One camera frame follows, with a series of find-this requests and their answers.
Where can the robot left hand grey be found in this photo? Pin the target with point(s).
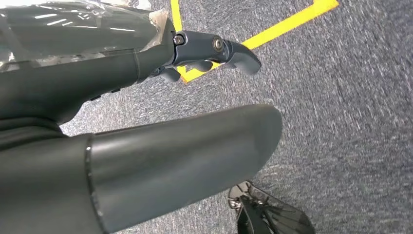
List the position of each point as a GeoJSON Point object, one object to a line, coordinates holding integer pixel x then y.
{"type": "Point", "coordinates": [177, 161]}

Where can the robot dark foot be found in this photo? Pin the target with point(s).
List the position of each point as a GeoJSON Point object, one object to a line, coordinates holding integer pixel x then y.
{"type": "Point", "coordinates": [274, 216]}

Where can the clear plastic hand wrap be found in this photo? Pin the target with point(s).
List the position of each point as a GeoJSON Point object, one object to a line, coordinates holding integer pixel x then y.
{"type": "Point", "coordinates": [80, 35]}

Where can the yellow tape floor square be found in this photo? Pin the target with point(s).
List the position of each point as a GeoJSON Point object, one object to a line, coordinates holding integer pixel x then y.
{"type": "Point", "coordinates": [284, 24]}

